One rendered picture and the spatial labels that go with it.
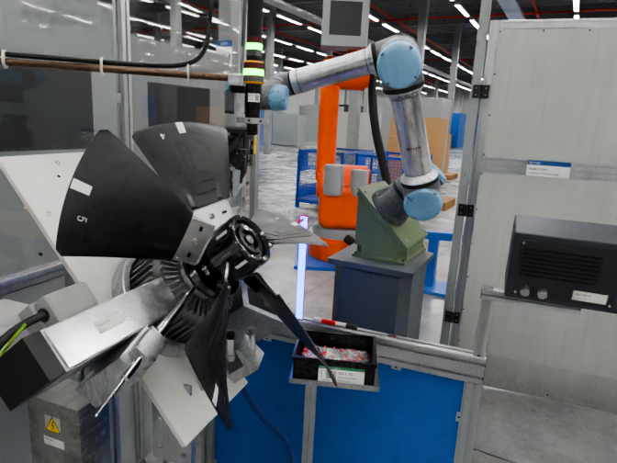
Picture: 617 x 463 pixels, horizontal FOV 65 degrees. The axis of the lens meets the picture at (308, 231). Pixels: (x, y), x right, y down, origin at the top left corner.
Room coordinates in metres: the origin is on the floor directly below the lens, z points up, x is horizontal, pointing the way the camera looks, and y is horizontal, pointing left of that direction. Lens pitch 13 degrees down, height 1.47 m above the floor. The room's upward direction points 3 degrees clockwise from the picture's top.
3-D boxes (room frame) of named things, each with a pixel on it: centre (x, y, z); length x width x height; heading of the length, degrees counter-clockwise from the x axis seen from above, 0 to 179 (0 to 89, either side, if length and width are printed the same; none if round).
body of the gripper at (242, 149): (1.53, 0.24, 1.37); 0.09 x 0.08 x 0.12; 160
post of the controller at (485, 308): (1.23, -0.49, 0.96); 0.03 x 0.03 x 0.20; 70
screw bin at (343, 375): (1.20, -0.09, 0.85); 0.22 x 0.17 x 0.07; 85
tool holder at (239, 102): (1.07, 0.14, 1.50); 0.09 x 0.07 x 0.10; 105
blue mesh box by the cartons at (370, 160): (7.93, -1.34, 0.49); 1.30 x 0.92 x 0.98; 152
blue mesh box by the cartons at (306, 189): (8.37, -0.42, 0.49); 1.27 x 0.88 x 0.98; 152
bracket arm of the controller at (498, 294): (1.20, -0.58, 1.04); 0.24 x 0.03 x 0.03; 70
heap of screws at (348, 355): (1.20, -0.09, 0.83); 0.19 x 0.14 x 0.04; 85
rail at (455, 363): (1.38, -0.08, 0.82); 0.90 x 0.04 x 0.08; 70
